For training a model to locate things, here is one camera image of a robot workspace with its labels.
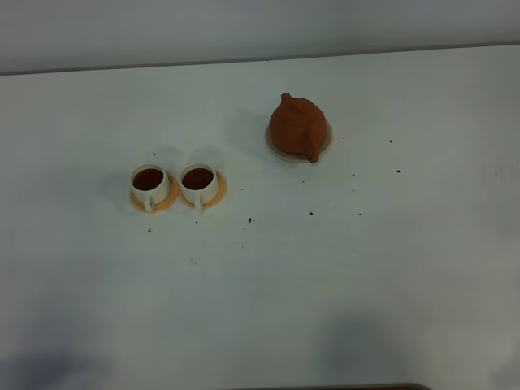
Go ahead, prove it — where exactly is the left orange saucer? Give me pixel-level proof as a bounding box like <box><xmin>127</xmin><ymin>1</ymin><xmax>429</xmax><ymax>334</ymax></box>
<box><xmin>129</xmin><ymin>174</ymin><xmax>180</xmax><ymax>214</ymax></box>

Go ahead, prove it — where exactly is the orange saucer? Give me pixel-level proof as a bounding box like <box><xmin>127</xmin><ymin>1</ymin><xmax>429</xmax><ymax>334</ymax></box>
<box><xmin>179</xmin><ymin>171</ymin><xmax>228</xmax><ymax>210</ymax></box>
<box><xmin>129</xmin><ymin>174</ymin><xmax>180</xmax><ymax>214</ymax></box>

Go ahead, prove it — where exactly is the right white teacup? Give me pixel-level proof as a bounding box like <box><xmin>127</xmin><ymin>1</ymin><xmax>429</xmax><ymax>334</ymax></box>
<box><xmin>180</xmin><ymin>162</ymin><xmax>219</xmax><ymax>210</ymax></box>

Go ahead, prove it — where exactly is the right orange saucer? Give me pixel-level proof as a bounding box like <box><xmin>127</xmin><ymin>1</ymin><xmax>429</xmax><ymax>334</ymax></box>
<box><xmin>179</xmin><ymin>171</ymin><xmax>228</xmax><ymax>210</ymax></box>

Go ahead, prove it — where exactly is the beige round teapot saucer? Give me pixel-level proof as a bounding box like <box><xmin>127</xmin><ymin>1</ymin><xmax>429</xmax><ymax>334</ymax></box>
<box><xmin>265</xmin><ymin>122</ymin><xmax>333</xmax><ymax>163</ymax></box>

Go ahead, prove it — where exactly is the brown clay teapot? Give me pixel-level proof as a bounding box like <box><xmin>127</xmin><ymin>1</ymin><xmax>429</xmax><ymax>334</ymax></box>
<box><xmin>268</xmin><ymin>93</ymin><xmax>327</xmax><ymax>163</ymax></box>

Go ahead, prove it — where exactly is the left white teacup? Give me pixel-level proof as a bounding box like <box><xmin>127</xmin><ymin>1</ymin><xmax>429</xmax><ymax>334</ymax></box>
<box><xmin>130</xmin><ymin>163</ymin><xmax>171</xmax><ymax>213</ymax></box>

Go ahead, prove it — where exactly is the white teacup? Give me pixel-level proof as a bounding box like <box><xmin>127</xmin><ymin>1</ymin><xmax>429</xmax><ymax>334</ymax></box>
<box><xmin>180</xmin><ymin>162</ymin><xmax>219</xmax><ymax>210</ymax></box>
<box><xmin>130</xmin><ymin>163</ymin><xmax>171</xmax><ymax>213</ymax></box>

